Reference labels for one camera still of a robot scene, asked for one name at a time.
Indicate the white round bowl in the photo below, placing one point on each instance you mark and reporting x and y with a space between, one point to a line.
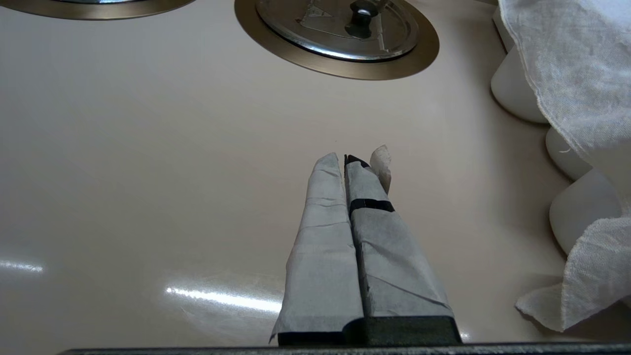
515 93
581 212
564 158

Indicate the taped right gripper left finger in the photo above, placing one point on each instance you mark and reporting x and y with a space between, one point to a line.
323 246

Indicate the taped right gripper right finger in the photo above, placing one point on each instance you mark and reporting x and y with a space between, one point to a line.
389 266

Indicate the white rectangular container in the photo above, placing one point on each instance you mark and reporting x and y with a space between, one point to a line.
502 32

